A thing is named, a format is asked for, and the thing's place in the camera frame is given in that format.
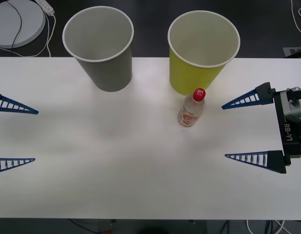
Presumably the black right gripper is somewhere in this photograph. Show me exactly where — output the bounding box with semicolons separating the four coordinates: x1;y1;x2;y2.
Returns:
221;82;301;174

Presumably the yellow-green plastic waste bin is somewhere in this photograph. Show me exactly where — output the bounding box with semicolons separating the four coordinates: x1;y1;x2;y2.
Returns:
168;10;241;97

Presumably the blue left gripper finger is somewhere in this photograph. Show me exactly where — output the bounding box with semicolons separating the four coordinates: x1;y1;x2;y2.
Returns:
0;92;39;116
0;157;36;174

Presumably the thin black cable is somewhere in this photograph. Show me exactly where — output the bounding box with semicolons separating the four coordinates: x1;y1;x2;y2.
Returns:
0;0;22;52

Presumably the clear bottle with red cap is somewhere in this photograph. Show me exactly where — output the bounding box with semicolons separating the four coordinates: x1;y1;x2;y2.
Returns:
177;88;206;128

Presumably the white power strip cable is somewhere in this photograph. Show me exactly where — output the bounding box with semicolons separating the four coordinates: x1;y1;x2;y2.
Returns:
0;13;56;58

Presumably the grey plastic waste bin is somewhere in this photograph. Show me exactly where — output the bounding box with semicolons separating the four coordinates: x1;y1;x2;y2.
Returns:
62;6;135;93

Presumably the white cable under table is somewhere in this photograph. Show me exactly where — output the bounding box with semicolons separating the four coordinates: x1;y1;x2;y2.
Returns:
246;219;285;234

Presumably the grey floor marker tag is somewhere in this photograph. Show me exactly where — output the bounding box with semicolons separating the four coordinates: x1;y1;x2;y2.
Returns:
282;46;301;59

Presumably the round pale grey disc base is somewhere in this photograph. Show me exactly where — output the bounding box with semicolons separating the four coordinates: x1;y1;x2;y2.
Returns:
0;0;47;48

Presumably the white power strip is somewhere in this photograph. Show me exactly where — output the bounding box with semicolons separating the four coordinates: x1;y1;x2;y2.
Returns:
35;0;55;16

